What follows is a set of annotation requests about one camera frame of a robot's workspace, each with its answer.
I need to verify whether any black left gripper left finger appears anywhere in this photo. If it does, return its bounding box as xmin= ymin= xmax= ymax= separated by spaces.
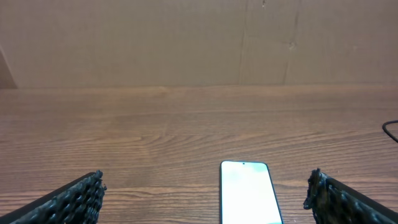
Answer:
xmin=1 ymin=170 xmax=106 ymax=224

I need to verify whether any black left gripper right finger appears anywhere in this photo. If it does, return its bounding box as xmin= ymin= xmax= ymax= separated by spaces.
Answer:
xmin=303 ymin=169 xmax=397 ymax=224

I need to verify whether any Samsung Galaxy smartphone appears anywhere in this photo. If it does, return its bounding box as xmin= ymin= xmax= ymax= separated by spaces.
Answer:
xmin=220 ymin=161 xmax=283 ymax=224

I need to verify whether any black USB charger cable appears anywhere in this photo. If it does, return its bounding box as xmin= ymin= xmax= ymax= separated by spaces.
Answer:
xmin=382 ymin=119 xmax=398 ymax=144

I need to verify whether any cardboard back panel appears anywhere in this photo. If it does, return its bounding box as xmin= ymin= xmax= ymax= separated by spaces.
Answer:
xmin=1 ymin=0 xmax=397 ymax=88

